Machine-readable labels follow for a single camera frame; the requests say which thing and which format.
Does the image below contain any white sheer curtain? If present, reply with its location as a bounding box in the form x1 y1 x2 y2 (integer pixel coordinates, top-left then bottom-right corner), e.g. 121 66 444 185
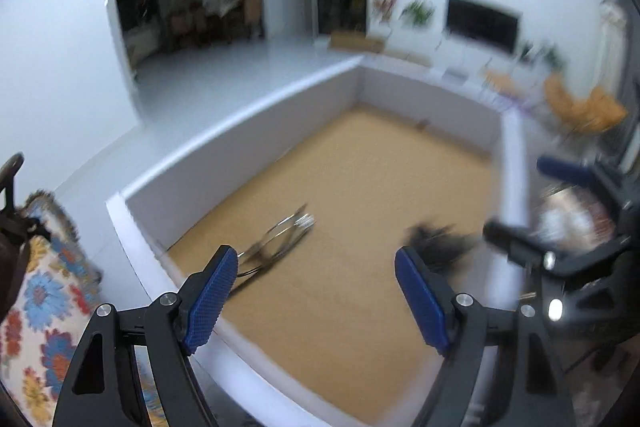
600 0 629 108

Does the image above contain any black knitted glove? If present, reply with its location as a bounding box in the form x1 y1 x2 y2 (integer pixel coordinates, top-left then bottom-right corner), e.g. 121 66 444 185
406 221 478 279

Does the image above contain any orange bench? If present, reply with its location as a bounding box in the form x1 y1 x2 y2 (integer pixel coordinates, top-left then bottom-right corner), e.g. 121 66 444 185
484 71 527 96

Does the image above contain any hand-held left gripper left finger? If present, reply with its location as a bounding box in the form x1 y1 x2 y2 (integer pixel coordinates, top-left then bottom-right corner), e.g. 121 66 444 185
51 245 239 427

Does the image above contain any black flat television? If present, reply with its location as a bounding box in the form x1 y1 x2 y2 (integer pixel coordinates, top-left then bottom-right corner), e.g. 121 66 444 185
445 0 521 55

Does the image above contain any floral printed blanket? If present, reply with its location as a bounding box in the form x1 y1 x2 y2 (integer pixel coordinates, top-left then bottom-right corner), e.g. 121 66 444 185
0 189 166 427

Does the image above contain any large green potted plant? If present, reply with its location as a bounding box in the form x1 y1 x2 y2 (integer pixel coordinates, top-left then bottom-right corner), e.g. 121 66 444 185
520 41 567 72

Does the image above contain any green leafy potted plant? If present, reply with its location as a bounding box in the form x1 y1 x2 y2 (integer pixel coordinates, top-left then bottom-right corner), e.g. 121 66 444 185
400 0 436 28

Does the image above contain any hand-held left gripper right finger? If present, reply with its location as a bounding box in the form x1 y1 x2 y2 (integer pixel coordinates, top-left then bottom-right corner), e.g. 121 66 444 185
394 247 576 427

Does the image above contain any white storage box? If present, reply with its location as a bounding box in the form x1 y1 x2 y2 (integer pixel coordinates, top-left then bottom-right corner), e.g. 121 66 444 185
105 57 533 425

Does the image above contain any white television console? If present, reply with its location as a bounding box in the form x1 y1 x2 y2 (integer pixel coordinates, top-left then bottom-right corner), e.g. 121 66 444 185
385 27 546 102

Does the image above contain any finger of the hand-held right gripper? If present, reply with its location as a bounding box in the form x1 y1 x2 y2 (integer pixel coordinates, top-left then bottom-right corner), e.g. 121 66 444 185
536 156 640 210
482 219 640 280

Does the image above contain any orange lounge chair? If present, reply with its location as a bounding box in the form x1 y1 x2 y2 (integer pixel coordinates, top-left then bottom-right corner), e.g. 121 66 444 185
543 76 582 120
575 86 629 135

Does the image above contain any red flower plant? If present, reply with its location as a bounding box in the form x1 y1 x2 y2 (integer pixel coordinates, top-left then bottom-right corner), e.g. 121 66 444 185
372 0 401 25

